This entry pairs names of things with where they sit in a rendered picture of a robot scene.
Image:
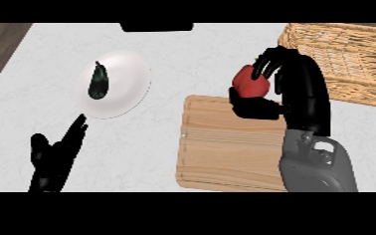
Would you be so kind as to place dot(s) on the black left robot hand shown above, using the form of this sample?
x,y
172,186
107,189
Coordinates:
x,y
55,156

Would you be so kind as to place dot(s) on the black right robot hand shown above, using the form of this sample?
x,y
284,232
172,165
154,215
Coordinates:
x,y
306,93

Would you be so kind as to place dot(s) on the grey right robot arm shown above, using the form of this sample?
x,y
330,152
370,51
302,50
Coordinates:
x,y
316,166

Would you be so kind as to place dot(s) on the wicker basket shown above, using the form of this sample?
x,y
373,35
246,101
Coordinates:
x,y
339,59

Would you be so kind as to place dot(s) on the wooden cutting board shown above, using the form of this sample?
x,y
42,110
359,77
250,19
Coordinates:
x,y
231,149

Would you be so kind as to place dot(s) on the dark eggplant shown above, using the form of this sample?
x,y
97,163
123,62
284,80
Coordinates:
x,y
100,83

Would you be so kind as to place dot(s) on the white plate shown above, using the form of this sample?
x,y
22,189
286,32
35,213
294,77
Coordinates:
x,y
123,86

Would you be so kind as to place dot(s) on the dark wooden cabinet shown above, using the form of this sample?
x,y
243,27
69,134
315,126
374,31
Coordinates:
x,y
11,40

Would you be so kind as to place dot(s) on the black appliance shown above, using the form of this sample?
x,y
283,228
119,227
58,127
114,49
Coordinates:
x,y
157,27

